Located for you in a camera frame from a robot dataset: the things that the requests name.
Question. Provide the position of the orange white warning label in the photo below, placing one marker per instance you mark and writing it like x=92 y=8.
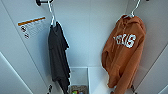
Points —
x=31 y=27

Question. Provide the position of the white wardrobe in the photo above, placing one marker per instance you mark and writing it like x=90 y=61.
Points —
x=90 y=40

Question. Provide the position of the dark clothes rod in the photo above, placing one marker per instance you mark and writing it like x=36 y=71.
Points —
x=41 y=2

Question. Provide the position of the white clothes hanger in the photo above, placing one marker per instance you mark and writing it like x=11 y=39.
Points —
x=133 y=11
x=52 y=16

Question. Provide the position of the white wardrobe shelf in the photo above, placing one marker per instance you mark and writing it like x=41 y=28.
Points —
x=98 y=80

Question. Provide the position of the orange printed hoodie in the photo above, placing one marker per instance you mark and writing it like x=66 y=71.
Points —
x=123 y=60

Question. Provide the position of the white wardrobe door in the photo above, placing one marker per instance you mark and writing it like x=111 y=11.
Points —
x=16 y=63
x=156 y=60

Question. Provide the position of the black hanging garment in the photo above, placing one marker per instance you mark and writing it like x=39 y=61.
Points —
x=59 y=53

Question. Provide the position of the small dark door hinge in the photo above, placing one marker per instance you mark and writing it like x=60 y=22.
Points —
x=50 y=89
x=133 y=89

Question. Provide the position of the brown storage basket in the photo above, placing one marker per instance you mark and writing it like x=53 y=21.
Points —
x=78 y=90

